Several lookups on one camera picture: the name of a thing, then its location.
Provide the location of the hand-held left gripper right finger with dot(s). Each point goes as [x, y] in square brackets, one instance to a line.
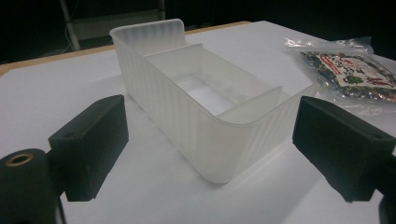
[339, 146]

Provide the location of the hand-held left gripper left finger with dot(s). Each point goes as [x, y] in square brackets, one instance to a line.
[90, 146]

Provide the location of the clear bag of dried food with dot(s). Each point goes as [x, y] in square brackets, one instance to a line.
[351, 74]

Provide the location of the translucent white plastic storage box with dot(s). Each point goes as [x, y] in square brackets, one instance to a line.
[218, 137]

